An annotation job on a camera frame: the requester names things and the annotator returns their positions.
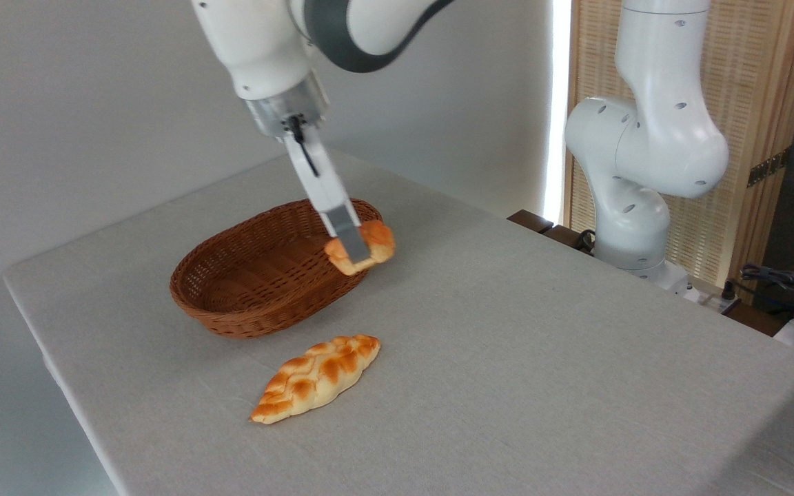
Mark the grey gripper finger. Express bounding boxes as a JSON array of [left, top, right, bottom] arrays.
[[320, 202, 374, 267]]

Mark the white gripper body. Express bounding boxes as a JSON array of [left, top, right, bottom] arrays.
[[283, 128, 354, 217]]

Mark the round golden bread roll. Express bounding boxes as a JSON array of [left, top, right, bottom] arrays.
[[324, 219, 396, 277]]

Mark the long braided bread loaf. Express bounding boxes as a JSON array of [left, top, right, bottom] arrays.
[[251, 334, 381, 425]]

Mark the brown wicker basket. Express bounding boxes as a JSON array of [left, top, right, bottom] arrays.
[[170, 198, 385, 339]]

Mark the grey tablecloth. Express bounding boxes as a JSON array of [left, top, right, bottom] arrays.
[[3, 148, 794, 496]]

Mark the white power strip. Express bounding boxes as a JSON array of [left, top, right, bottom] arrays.
[[673, 276, 744, 316]]

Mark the black screen hinge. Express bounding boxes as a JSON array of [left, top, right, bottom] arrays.
[[746, 147, 793, 188]]

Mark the wooden rattan folding screen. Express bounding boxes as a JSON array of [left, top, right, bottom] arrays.
[[565, 0, 794, 305]]

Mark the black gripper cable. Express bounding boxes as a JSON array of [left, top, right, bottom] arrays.
[[286, 115, 321, 178]]

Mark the black cable bundle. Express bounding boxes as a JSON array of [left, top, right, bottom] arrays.
[[739, 256, 794, 324]]

